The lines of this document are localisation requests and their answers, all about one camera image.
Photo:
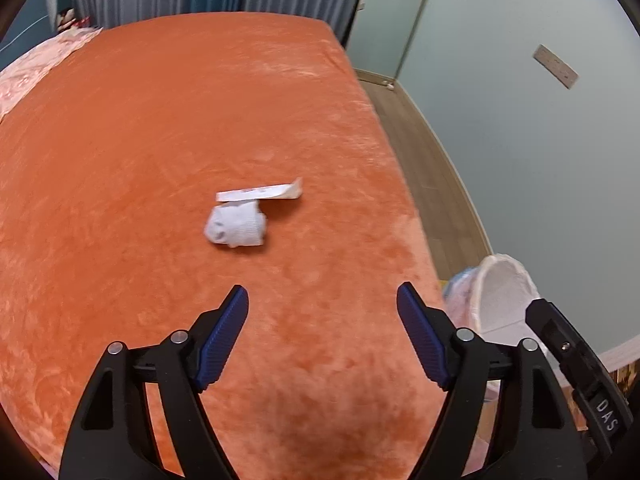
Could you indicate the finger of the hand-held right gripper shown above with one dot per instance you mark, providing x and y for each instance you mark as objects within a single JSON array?
[{"x": 557, "y": 340}]

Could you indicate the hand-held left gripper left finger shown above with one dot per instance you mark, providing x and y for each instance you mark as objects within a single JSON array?
[{"x": 225, "y": 335}]

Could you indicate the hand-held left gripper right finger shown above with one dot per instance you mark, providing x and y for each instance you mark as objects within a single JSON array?
[{"x": 425, "y": 340}]

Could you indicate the white lined trash bin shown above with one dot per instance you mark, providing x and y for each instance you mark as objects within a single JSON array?
[{"x": 502, "y": 290}]

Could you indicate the ribbed white rolled sock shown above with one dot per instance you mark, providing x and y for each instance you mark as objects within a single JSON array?
[{"x": 235, "y": 225}]

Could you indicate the white paper tag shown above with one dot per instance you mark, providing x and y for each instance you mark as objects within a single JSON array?
[{"x": 260, "y": 192}]

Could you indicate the orange plush blanket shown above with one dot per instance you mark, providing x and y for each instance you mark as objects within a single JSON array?
[{"x": 175, "y": 120}]

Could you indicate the pink patterned bedsheet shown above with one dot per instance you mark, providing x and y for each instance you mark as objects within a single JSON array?
[{"x": 40, "y": 67}]

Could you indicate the red and white toy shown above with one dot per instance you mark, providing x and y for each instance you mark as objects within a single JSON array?
[{"x": 70, "y": 19}]

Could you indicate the wall socket panel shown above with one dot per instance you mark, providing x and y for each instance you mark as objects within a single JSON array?
[{"x": 556, "y": 66}]

